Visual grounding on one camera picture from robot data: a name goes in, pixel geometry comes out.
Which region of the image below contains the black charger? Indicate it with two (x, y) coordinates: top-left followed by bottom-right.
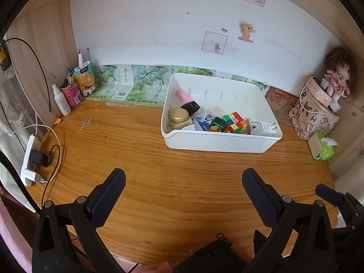
(30, 149), (52, 168)

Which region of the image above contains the black cable on panel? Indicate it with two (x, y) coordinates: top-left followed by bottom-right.
(4, 37), (53, 114)

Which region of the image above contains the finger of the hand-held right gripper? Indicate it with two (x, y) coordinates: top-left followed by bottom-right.
(316, 184), (345, 207)

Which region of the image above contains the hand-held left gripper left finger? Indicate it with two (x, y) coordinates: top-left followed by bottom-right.
(32, 168), (127, 273)

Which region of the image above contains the yellow black device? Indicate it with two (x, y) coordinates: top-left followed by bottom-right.
(0, 38), (12, 71)

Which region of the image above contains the pink cloth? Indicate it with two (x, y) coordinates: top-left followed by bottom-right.
(0, 188), (35, 273)

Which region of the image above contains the black small case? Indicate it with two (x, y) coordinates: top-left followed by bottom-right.
(180, 101), (201, 119)

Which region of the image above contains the orange character wall sticker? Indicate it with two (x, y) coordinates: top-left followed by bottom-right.
(238, 21), (255, 44)

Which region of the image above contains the white spray bottle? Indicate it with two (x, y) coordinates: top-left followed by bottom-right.
(52, 84), (71, 116)

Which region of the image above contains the white plastic bin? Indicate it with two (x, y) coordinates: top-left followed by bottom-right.
(161, 73), (283, 153)

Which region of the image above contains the pink stick-shaped item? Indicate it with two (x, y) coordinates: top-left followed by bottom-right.
(175, 89), (194, 104)

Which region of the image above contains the white charger plug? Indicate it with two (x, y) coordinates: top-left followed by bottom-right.
(252, 121), (278, 137)

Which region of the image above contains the bundle of pens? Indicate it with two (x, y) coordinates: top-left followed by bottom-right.
(63, 68), (77, 90)

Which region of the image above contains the pink pen cup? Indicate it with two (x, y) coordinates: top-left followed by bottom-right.
(61, 85), (84, 110)

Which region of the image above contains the multicolour puzzle cube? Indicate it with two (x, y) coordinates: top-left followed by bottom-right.
(222, 111), (252, 135)

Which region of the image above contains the brown patterned paper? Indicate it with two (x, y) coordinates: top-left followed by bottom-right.
(264, 86), (299, 127)

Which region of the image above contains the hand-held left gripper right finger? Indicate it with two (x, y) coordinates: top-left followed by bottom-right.
(242, 168), (336, 273)

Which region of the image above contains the black zipper pouch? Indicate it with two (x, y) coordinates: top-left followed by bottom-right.
(172, 230), (269, 273)

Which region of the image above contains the brown-haired doll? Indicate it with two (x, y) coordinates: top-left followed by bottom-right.
(324, 45), (351, 101)

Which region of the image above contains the lace curtain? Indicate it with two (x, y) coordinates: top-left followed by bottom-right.
(0, 71), (40, 214)

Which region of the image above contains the white charger on strip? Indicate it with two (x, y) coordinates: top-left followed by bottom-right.
(25, 172), (46, 185)

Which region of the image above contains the white cord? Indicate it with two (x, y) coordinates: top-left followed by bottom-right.
(298, 75), (336, 117)

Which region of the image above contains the person's left hand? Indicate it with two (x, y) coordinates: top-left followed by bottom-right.
(136, 262), (173, 273)

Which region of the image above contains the beige patterned bag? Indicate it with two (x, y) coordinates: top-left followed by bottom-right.
(288, 84), (340, 140)

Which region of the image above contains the round gold compact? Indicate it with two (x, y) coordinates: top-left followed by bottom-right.
(168, 108), (190, 123)

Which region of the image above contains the thin black cable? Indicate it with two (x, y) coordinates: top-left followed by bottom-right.
(40, 144), (63, 208)

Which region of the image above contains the green printed backsplash paper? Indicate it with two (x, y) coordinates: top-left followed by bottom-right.
(85, 63), (270, 110)

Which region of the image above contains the white handheld game console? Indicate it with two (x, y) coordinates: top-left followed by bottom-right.
(195, 114), (215, 132)

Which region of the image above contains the orange juice carton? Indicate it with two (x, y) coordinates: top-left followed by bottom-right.
(73, 63), (97, 97)

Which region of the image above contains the clear plastic piece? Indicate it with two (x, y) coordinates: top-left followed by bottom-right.
(206, 106), (225, 119)

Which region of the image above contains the green gold-capped perfume bottle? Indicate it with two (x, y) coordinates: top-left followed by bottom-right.
(209, 116), (229, 133)

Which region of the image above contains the pink round box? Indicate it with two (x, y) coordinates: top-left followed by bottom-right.
(304, 76), (333, 106)

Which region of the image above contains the green tissue pack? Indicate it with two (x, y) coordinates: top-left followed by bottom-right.
(307, 131), (337, 161)

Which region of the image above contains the white power strip with cables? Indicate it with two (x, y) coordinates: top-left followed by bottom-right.
(0, 124), (61, 184)

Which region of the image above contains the pink paper wall sticker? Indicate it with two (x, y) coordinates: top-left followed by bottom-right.
(201, 30), (229, 55)

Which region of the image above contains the thick black cable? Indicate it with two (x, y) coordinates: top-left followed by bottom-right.
(0, 149), (39, 214)

